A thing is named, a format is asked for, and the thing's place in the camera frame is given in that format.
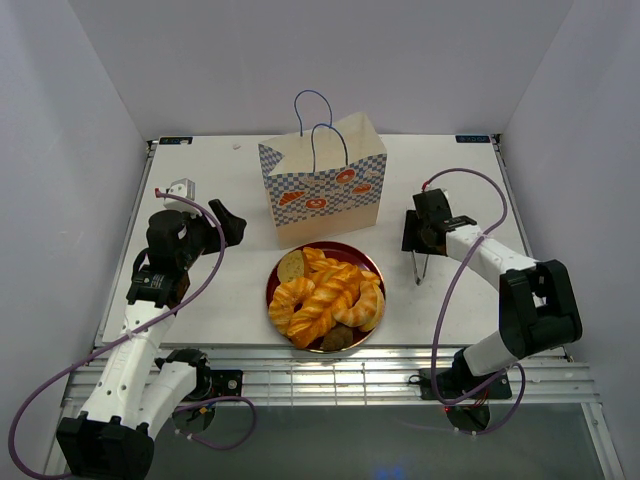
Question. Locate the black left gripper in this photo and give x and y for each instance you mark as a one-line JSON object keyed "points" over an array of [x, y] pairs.
{"points": [[235, 226]]}

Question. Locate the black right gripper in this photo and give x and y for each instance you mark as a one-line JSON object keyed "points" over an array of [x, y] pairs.
{"points": [[410, 240]]}

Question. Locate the metal serving tongs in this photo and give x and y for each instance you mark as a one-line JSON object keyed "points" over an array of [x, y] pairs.
{"points": [[420, 263]]}

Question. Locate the oval golden bread roll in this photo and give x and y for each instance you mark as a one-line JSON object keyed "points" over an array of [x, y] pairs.
{"points": [[379, 311]]}

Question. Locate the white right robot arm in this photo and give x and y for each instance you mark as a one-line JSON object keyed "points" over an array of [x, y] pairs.
{"points": [[537, 309]]}

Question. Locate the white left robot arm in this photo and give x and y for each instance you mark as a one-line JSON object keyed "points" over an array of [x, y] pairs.
{"points": [[113, 436]]}

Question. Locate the long twisted bread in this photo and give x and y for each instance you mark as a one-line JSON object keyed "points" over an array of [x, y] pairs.
{"points": [[314, 319]]}

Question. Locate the checkered paper bag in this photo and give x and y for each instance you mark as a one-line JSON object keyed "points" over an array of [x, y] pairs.
{"points": [[325, 180]]}

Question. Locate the brown chocolate bread lump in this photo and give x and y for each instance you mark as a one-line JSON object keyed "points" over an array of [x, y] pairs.
{"points": [[338, 338]]}

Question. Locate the right blue corner label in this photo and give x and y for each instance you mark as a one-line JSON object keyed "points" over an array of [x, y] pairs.
{"points": [[472, 139]]}

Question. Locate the blue corner label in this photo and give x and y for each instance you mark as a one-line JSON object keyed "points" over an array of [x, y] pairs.
{"points": [[175, 140], [472, 139]]}

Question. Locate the left blue corner label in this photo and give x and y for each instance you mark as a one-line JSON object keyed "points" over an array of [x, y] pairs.
{"points": [[175, 140]]}

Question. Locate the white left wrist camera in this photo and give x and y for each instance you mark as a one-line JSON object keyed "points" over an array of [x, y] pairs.
{"points": [[183, 188]]}

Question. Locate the round glazed ring bread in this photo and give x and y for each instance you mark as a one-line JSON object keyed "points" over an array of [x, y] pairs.
{"points": [[286, 297]]}

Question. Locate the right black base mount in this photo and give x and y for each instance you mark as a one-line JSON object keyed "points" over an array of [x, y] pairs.
{"points": [[450, 387]]}

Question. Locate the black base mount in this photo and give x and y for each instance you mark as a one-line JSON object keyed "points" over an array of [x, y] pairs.
{"points": [[219, 383], [450, 387]]}

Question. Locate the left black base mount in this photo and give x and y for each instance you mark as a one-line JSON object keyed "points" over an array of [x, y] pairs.
{"points": [[219, 383]]}

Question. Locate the aluminium frame rail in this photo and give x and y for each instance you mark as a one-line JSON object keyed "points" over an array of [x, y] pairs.
{"points": [[372, 376]]}

